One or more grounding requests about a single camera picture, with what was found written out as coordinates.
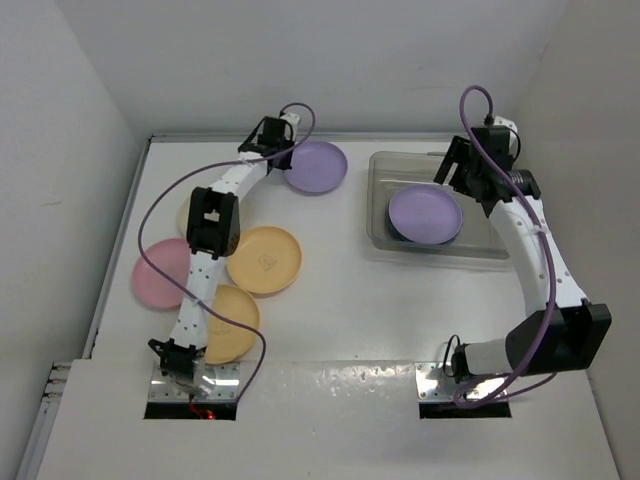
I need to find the purple plate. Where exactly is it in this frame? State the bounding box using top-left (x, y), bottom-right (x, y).
top-left (387, 184), bottom-right (464, 245)
top-left (284, 141), bottom-right (348, 194)

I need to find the teal scalloped plate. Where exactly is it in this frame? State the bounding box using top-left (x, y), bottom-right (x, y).
top-left (385, 213), bottom-right (457, 245)

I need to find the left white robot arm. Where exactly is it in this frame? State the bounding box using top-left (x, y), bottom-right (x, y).
top-left (149, 111), bottom-right (300, 385)

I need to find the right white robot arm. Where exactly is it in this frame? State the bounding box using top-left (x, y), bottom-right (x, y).
top-left (435, 125), bottom-right (612, 382)

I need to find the clear plastic bin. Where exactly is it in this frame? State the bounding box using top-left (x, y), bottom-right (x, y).
top-left (367, 151), bottom-right (510, 270)

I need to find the cream plate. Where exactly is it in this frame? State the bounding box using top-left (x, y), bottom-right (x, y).
top-left (177, 194), bottom-right (191, 238)

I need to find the far yellow plate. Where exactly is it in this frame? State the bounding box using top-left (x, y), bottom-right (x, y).
top-left (227, 226), bottom-right (303, 295)

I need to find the yellow plate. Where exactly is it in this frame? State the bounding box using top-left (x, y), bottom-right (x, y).
top-left (199, 284), bottom-right (261, 365)
top-left (227, 226), bottom-right (303, 295)

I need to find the pink plate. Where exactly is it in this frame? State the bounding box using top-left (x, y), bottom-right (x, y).
top-left (131, 238), bottom-right (190, 310)

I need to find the near yellow plate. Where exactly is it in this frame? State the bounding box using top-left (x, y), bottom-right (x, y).
top-left (199, 284), bottom-right (261, 365)

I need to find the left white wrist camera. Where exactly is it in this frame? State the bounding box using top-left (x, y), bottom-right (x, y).
top-left (279, 111), bottom-right (301, 142)

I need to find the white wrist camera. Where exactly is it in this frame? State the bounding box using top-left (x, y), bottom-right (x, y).
top-left (485, 115), bottom-right (518, 132)
top-left (279, 111), bottom-right (301, 142)

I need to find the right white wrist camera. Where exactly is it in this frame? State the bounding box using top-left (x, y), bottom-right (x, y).
top-left (485, 115), bottom-right (518, 132)

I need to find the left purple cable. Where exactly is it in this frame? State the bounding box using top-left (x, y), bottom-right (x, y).
top-left (135, 102), bottom-right (317, 402)

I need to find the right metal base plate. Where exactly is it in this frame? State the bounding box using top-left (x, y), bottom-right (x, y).
top-left (414, 362), bottom-right (504, 404)

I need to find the metal base plate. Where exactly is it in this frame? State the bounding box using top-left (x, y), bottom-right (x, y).
top-left (414, 362), bottom-right (504, 404)
top-left (147, 359), bottom-right (240, 403)

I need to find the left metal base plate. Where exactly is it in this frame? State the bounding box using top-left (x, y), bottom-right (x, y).
top-left (147, 359), bottom-right (240, 403)

